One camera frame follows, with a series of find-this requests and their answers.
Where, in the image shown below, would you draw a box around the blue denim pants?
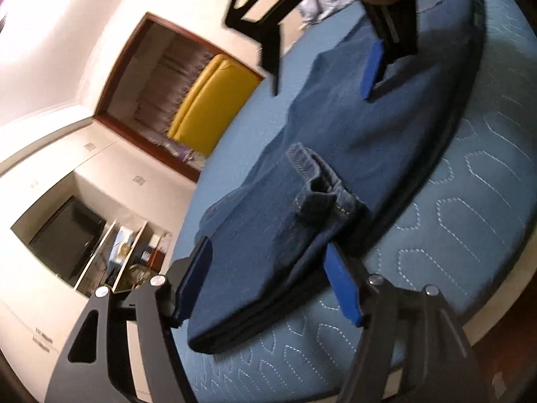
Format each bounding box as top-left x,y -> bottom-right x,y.
187,0 -> 484,355

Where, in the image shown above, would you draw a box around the grey star printed duvet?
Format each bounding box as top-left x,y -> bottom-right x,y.
298,0 -> 358,25

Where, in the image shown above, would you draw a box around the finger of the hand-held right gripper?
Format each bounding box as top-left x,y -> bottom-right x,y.
224,0 -> 345,97
361,0 -> 419,103

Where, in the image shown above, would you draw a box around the bed with blue quilted cover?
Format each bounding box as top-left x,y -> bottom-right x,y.
167,0 -> 537,403

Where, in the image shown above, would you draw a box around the yellow armchair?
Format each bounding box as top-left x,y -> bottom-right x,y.
165,53 -> 266,156

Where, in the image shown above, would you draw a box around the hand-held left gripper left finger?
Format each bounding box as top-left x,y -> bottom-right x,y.
44,237 -> 215,403

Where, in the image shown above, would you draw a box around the white wardrobe with shelves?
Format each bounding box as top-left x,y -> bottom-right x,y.
0,120 -> 203,403

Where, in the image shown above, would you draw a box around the black flat television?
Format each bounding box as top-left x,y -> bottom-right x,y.
26,195 -> 108,288

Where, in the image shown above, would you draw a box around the lace patterned curtain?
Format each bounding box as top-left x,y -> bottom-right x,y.
133,41 -> 219,148

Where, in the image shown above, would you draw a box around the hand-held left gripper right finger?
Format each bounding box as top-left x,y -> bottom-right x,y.
325,242 -> 484,403

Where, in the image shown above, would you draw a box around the brown wooden door frame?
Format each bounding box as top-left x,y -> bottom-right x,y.
94,12 -> 269,183

